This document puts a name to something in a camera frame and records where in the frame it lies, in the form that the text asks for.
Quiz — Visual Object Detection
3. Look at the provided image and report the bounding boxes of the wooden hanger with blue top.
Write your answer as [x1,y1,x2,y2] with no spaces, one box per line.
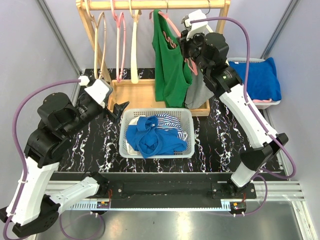
[128,0,141,84]

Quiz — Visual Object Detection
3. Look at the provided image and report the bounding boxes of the pink hanger with striped top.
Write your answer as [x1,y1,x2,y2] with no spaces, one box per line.
[110,0,126,83]

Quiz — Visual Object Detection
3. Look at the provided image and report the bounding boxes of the grey side basket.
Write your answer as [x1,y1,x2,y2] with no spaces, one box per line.
[226,57,282,110]

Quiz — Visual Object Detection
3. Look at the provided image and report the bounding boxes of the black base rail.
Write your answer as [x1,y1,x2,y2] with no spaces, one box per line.
[45,172,281,213]

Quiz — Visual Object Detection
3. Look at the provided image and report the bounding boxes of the pink hanger in side basket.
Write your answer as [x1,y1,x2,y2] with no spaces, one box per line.
[252,99,273,103]

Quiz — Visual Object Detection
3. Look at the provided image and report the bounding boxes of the white perforated plastic basket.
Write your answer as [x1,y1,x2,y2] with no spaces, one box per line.
[119,108,195,159]

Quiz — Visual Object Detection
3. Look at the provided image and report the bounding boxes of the light wooden hanger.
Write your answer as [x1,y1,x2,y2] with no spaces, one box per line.
[84,0,108,81]

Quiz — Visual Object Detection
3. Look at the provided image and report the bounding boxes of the blue white striped tank top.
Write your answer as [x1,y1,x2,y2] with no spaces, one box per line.
[155,113,188,141]

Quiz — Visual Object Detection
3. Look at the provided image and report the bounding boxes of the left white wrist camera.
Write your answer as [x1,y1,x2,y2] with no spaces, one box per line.
[78,75,113,108]

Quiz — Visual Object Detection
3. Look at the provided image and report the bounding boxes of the green tank top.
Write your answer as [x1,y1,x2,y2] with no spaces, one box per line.
[152,9,193,108]

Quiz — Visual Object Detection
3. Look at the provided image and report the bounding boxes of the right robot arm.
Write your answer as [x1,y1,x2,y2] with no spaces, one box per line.
[177,30,289,199]

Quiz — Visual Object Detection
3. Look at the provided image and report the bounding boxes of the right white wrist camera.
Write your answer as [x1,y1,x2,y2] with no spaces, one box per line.
[181,9,213,41]

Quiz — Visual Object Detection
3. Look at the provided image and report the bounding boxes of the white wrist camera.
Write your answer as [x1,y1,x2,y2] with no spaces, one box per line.
[78,75,113,108]
[181,9,213,41]

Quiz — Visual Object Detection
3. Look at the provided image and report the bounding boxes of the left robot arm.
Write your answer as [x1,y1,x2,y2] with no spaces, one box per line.
[0,92,129,239]

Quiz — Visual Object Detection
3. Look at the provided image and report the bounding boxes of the grey tank top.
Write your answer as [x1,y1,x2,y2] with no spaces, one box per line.
[184,72,214,109]

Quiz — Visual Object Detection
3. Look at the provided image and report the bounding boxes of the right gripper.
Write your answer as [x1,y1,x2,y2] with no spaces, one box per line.
[177,27,211,75]

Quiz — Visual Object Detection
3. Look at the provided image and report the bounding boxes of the wooden clothes rack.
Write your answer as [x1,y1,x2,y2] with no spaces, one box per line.
[76,0,231,110]

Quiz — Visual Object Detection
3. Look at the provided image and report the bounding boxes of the blue folded cloth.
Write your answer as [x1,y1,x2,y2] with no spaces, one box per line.
[228,57,283,103]

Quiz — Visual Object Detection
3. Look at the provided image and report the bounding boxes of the pink hanger with green top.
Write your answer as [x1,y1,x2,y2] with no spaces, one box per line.
[158,0,198,76]

